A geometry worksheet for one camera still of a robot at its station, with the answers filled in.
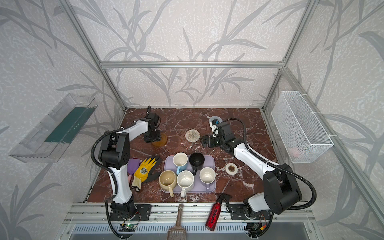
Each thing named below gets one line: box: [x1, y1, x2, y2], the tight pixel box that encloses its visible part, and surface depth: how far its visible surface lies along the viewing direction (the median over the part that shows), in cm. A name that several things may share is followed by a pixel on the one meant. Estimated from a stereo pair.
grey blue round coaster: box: [209, 115, 223, 123], surface depth 117 cm
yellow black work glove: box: [131, 156, 162, 192], surface depth 88 cm
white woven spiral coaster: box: [185, 129, 201, 143], surface depth 105 cm
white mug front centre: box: [176, 170, 195, 198], surface depth 79 cm
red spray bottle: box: [205, 193, 232, 231], surface depth 72 cm
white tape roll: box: [225, 162, 238, 176], surface depth 90 cm
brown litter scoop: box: [167, 203, 187, 240], surface depth 70 cm
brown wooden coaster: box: [151, 133, 168, 147], surface depth 101 cm
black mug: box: [189, 152, 205, 176], surface depth 86 cm
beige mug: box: [158, 170, 177, 198], surface depth 77 cm
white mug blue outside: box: [172, 152, 188, 175], surface depth 85 cm
